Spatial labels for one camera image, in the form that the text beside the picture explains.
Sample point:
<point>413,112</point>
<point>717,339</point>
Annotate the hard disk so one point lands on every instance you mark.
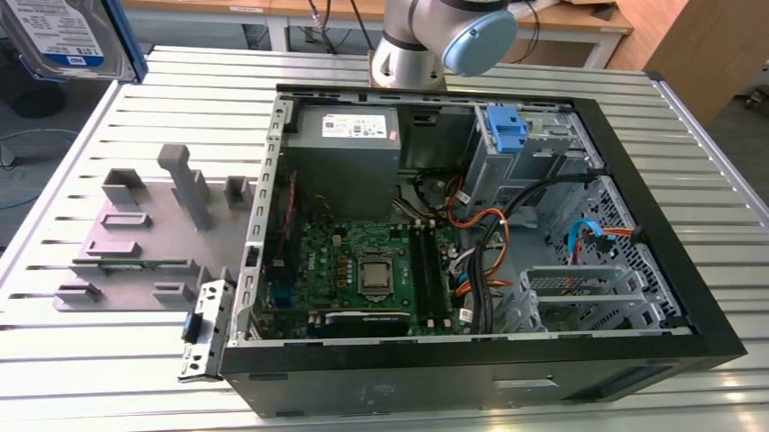
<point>61,36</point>

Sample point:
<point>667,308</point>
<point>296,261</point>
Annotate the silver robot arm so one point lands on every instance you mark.
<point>402,58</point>

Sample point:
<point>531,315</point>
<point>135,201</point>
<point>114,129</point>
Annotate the metal disk bay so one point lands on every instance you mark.
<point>589,300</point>

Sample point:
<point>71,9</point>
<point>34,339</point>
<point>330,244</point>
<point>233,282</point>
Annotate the grey power supply unit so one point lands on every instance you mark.
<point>337,180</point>

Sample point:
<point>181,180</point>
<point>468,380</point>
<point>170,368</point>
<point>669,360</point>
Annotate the green motherboard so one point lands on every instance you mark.
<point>325,243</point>

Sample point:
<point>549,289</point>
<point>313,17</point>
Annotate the silver CPU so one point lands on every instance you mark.
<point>377,274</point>

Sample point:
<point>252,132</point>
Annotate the black RAM slot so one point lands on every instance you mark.
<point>437,270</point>
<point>422,270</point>

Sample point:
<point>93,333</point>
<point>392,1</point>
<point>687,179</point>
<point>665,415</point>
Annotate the CPU socket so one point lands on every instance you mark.
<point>377,297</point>

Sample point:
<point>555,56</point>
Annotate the black graphics card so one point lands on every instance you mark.
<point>366,321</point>

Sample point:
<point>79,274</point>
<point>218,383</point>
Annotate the blue plastic drive latch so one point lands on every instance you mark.
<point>505,130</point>

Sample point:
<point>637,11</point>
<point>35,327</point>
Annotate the grey metal drive cage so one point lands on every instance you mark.
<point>541,162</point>

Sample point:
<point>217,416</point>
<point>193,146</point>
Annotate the hinged metal slot retainer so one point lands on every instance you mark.
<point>210,315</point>

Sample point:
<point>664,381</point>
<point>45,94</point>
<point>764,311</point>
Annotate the black open PC case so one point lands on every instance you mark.
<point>421,378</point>

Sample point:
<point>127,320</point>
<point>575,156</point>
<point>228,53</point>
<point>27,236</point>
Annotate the grey parts rack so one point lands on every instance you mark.
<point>157,234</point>

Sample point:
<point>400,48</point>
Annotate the green RAM stick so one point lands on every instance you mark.
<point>129,267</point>

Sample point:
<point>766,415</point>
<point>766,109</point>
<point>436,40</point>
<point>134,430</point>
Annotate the wooden top desk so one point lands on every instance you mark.
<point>601,20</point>

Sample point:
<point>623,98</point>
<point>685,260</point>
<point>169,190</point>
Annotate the black round bin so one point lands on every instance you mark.
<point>39,101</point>

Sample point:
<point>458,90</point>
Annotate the brown wooden cabinet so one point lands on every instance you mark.
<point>709,54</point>

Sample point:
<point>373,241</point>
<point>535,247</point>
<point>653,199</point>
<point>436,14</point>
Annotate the long grey frame desk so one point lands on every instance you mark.
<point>198,5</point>

